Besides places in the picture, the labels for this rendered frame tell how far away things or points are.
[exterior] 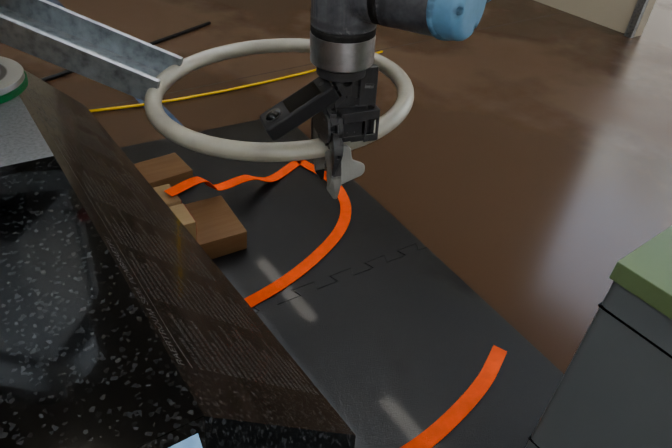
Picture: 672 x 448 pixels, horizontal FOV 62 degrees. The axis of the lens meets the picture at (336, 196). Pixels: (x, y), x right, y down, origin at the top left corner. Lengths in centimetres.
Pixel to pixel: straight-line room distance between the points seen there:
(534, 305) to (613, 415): 110
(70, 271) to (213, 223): 125
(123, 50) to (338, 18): 57
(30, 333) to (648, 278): 81
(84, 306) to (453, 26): 57
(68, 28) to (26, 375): 72
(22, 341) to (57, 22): 68
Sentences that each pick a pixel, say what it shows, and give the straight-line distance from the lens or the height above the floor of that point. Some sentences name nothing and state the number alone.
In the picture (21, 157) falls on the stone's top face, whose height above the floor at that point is 83.
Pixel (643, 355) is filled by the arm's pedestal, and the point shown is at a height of 76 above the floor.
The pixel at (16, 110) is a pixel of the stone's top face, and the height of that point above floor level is 83.
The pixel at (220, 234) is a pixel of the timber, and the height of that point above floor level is 10.
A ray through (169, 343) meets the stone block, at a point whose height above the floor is 82.
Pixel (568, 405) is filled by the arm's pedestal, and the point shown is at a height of 57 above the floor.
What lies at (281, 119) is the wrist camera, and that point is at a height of 101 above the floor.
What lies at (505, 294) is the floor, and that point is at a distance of 212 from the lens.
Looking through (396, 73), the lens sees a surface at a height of 96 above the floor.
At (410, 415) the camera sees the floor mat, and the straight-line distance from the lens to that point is 168.
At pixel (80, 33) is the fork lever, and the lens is 125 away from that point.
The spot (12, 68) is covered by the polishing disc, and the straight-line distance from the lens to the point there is 138.
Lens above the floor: 139
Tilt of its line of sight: 36 degrees down
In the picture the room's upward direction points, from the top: 7 degrees clockwise
